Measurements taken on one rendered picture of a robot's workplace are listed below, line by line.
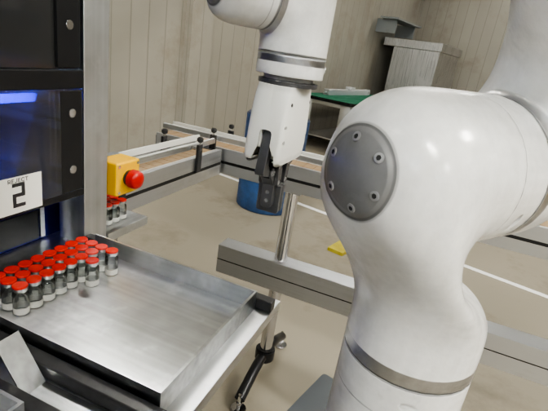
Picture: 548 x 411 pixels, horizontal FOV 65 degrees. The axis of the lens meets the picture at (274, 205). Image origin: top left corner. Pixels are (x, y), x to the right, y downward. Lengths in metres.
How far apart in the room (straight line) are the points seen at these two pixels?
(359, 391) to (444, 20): 10.20
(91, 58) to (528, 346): 1.44
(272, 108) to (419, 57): 8.02
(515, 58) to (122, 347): 0.56
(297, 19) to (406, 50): 8.10
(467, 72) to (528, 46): 9.87
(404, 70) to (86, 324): 8.15
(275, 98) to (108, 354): 0.40
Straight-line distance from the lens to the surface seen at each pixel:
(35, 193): 0.81
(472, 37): 10.30
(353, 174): 0.28
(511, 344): 1.61
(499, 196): 0.31
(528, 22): 0.36
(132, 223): 1.02
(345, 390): 0.44
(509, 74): 0.40
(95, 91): 0.85
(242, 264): 1.68
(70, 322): 0.71
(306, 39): 0.52
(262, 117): 0.52
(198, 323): 0.70
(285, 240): 1.59
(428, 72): 8.44
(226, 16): 0.50
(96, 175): 0.89
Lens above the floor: 1.29
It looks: 20 degrees down
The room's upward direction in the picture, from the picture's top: 9 degrees clockwise
